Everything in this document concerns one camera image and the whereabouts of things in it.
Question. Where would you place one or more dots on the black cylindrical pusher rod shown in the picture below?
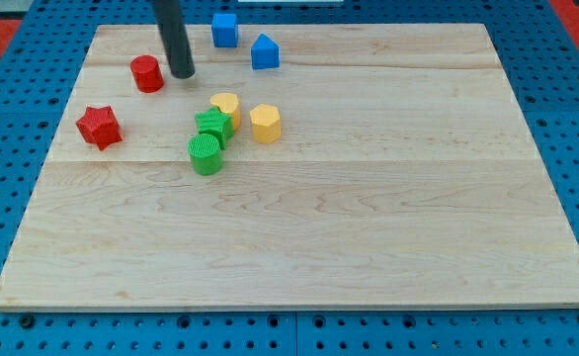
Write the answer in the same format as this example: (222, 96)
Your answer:
(172, 30)

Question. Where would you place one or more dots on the green star block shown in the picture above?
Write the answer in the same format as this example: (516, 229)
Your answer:
(216, 123)

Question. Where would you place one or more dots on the red cylinder block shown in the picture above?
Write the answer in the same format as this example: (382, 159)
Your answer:
(147, 74)

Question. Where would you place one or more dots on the light wooden board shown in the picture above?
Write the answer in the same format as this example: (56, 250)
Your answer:
(406, 178)

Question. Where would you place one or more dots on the blue cube block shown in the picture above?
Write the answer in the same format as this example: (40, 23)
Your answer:
(224, 30)

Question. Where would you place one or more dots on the blue house-shaped block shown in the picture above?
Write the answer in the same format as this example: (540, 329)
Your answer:
(265, 53)

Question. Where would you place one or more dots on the yellow heart block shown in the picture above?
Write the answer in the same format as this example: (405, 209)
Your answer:
(229, 104)

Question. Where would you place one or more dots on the yellow hexagon block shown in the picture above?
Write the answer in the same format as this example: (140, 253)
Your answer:
(265, 123)

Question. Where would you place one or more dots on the green cylinder block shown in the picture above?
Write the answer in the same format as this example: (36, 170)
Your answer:
(205, 154)

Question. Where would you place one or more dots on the red star block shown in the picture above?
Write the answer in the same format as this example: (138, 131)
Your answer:
(99, 126)

